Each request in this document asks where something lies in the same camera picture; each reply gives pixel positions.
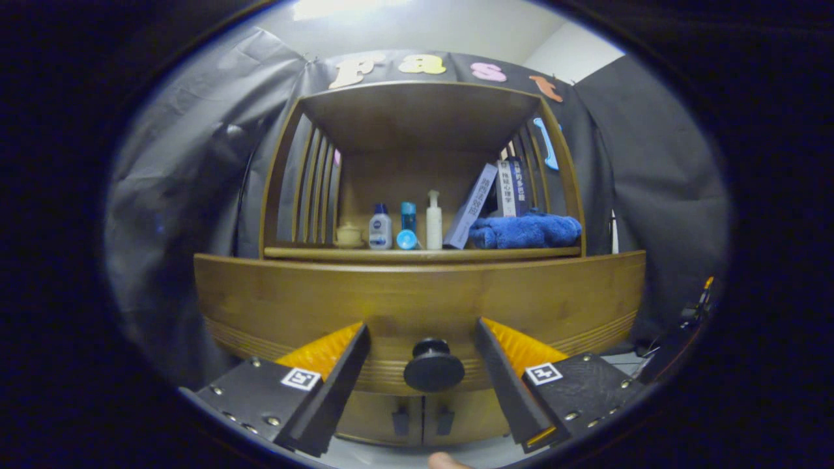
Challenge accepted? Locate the wooden countertop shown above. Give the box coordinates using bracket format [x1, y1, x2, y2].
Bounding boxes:
[264, 246, 582, 263]

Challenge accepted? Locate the wooden cabinet door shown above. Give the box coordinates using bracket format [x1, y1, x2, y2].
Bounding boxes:
[422, 390, 512, 446]
[336, 390, 424, 447]

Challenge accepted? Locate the black device with orange tip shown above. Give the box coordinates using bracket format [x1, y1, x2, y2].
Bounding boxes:
[681, 277, 715, 326]

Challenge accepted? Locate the cream lidded tea cup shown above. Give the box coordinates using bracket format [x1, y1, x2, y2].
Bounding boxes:
[334, 223, 366, 249]

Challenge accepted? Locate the white spine book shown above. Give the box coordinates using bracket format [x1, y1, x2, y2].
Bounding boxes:
[496, 160, 517, 218]

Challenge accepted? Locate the dark blue book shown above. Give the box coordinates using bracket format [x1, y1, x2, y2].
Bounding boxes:
[513, 156, 530, 217]

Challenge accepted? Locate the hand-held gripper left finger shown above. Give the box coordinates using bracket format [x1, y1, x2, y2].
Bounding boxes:
[179, 322, 371, 458]

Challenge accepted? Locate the black backdrop cloth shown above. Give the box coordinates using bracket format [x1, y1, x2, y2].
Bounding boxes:
[104, 26, 730, 391]

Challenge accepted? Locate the lavender leaning book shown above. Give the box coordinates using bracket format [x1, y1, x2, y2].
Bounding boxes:
[443, 163, 499, 250]

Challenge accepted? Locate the blue folded towel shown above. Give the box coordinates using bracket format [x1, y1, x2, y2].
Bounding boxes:
[468, 208, 582, 249]

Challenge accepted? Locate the wooden cabinet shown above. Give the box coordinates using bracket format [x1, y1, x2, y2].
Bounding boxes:
[259, 80, 586, 449]

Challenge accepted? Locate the white pump bottle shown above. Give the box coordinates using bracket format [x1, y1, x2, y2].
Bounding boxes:
[426, 190, 444, 251]

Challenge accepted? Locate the black round drawer knob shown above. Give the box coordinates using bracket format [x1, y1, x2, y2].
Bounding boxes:
[403, 337, 466, 393]

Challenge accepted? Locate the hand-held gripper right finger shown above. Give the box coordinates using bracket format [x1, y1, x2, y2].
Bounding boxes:
[474, 317, 652, 455]

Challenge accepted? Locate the white bottle with blue cap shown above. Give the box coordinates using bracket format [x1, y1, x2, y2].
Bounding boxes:
[369, 203, 394, 251]

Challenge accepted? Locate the wooden drawer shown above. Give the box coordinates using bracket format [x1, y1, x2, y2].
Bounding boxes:
[194, 249, 647, 395]

